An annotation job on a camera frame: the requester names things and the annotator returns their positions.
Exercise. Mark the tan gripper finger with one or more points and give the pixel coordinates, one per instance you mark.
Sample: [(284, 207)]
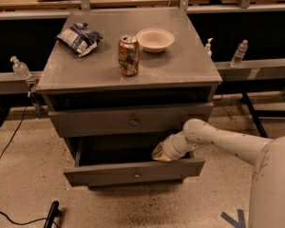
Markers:
[(161, 158), (158, 150)]

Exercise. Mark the small white pump bottle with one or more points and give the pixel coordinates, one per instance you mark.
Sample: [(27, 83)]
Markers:
[(208, 46)]

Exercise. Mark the clear sanitizer pump bottle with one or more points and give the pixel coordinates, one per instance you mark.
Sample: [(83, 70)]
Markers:
[(20, 69)]

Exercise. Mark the crumpled chip bag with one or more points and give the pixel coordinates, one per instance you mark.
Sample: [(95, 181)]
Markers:
[(80, 39)]

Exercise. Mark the black floor stand foot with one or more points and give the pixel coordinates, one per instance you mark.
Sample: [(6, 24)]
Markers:
[(52, 214)]

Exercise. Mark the grey drawer cabinet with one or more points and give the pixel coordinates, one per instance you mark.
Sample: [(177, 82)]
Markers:
[(144, 80)]

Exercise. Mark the white paper bowl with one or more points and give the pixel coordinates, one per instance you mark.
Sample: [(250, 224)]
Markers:
[(155, 40)]

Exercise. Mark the orange soda can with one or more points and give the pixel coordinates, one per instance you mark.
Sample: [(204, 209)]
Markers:
[(128, 55)]

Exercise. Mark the grey drawer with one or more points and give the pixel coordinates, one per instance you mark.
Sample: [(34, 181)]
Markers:
[(125, 159), (126, 120)]

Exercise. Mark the grey top drawer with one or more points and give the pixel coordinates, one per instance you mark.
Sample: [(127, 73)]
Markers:
[(126, 120)]

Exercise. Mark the clear plastic water bottle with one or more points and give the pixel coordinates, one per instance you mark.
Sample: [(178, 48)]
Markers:
[(239, 54)]

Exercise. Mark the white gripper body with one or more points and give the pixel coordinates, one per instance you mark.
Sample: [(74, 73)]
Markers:
[(170, 148)]

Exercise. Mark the black table leg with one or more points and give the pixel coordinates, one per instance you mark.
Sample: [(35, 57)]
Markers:
[(253, 113)]

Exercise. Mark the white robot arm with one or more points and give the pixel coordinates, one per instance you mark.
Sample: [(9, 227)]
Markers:
[(267, 156)]

